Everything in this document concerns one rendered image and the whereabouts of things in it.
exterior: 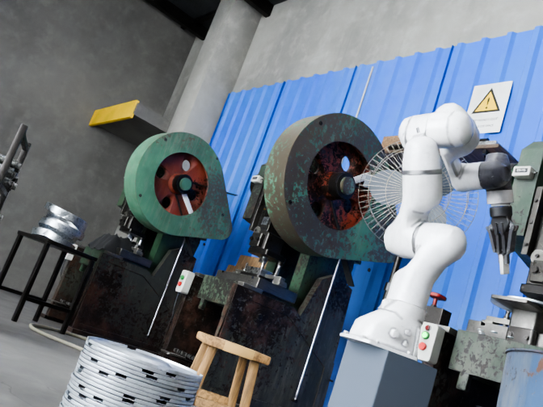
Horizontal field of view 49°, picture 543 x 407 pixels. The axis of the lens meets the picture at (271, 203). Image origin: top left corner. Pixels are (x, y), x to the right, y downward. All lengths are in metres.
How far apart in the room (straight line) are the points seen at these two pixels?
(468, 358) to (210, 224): 3.07
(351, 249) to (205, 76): 4.21
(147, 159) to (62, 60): 3.88
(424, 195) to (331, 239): 1.68
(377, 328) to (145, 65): 7.42
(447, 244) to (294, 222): 1.59
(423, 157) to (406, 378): 0.59
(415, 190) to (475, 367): 0.79
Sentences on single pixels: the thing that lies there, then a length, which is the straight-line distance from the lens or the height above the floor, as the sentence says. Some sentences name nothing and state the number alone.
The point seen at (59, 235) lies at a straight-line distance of 4.28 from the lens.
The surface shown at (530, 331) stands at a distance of 2.26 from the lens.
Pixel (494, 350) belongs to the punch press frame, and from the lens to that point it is 2.23.
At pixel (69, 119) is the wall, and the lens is 8.18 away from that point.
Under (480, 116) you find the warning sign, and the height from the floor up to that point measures 2.35.
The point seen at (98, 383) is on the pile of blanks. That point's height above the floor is 0.16.
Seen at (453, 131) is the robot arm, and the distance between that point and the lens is 1.74.
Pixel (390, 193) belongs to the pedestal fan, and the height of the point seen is 1.27.
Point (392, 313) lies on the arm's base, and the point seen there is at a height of 0.55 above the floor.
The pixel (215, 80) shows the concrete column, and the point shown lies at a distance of 7.28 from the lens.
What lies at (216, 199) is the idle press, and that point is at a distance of 4.93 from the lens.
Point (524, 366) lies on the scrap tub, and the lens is 1.00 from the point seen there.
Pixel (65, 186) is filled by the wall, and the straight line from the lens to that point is 8.12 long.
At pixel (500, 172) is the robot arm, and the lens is 2.11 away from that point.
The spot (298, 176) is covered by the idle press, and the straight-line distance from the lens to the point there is 3.16.
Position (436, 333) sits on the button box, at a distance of 2.23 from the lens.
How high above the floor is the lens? 0.35
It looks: 13 degrees up
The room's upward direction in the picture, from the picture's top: 19 degrees clockwise
